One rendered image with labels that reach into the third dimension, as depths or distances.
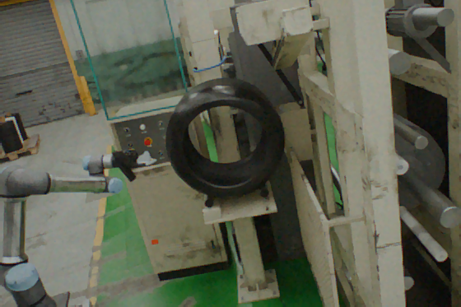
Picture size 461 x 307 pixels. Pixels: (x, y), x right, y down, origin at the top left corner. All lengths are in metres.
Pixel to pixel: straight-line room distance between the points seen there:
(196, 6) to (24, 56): 9.18
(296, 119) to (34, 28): 9.40
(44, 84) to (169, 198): 8.62
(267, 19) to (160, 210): 1.67
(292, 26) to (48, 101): 9.99
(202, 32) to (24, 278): 1.39
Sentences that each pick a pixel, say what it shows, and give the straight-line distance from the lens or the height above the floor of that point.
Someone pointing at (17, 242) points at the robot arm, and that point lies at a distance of 1.93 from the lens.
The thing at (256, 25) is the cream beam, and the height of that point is 1.71.
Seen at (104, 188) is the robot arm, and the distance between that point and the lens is 1.91.
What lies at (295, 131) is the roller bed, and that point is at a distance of 2.13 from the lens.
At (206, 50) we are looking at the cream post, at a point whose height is 1.60.
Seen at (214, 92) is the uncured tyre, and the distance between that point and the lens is 1.74.
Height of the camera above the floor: 1.77
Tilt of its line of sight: 18 degrees down
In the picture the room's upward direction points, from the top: 12 degrees counter-clockwise
